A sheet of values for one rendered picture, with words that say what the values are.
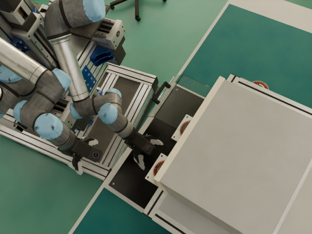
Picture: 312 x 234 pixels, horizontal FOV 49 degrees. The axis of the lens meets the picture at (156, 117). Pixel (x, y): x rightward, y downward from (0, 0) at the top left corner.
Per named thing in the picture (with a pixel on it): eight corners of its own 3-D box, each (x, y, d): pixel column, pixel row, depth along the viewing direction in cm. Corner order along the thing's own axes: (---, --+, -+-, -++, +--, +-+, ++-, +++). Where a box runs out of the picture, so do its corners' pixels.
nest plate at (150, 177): (145, 178, 170) (144, 178, 169) (161, 153, 173) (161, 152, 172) (170, 194, 164) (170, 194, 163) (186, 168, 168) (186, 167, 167)
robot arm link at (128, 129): (131, 120, 140) (119, 136, 139) (137, 127, 143) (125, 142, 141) (121, 116, 146) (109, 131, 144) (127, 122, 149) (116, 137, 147)
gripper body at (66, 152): (73, 137, 134) (59, 126, 123) (91, 145, 131) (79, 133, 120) (63, 155, 132) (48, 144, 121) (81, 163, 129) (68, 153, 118)
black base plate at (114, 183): (109, 185, 174) (107, 185, 172) (176, 87, 190) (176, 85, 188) (188, 239, 157) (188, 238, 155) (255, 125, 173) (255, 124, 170)
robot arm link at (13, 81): (41, 79, 161) (26, 63, 148) (23, 101, 157) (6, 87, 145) (23, 69, 165) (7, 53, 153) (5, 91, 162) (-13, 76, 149)
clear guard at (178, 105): (146, 116, 157) (143, 111, 152) (174, 75, 163) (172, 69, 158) (209, 150, 145) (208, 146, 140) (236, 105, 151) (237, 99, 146)
